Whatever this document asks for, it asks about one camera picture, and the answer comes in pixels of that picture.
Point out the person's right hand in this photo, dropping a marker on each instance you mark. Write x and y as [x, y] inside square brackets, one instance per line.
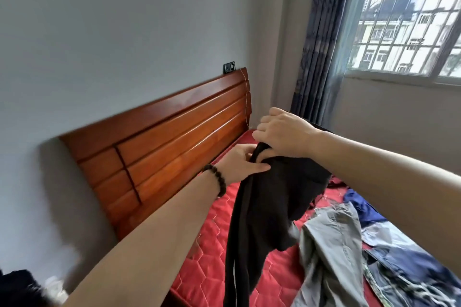
[291, 136]

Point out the red quilted mattress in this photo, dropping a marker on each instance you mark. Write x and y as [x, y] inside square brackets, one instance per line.
[201, 267]

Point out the dark blue shirt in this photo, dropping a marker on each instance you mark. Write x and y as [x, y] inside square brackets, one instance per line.
[360, 206]

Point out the light blue shirt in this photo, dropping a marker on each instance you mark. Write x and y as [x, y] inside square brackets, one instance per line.
[389, 238]

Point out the maroon shirt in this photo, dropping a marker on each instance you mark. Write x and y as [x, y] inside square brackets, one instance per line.
[336, 181]

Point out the person's left hand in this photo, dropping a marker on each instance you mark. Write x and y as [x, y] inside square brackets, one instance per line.
[241, 166]

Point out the black bag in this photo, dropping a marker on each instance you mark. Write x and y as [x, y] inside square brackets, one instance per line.
[18, 292]

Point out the person's right forearm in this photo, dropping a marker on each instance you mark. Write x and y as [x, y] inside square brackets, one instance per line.
[396, 181]

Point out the light grey trousers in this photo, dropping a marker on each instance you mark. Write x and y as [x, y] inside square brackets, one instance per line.
[331, 252]

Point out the dark blue curtain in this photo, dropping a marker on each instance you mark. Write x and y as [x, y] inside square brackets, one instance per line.
[317, 47]

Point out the small black camera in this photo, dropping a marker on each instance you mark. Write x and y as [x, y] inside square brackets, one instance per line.
[229, 67]

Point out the barred window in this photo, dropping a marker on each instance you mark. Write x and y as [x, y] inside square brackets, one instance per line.
[396, 76]

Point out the blue denim jeans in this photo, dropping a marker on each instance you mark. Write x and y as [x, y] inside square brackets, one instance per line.
[414, 281]

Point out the person's left forearm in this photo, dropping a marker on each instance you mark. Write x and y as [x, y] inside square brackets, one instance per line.
[144, 252]

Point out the dark grey trousers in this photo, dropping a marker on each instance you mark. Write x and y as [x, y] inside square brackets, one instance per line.
[259, 209]

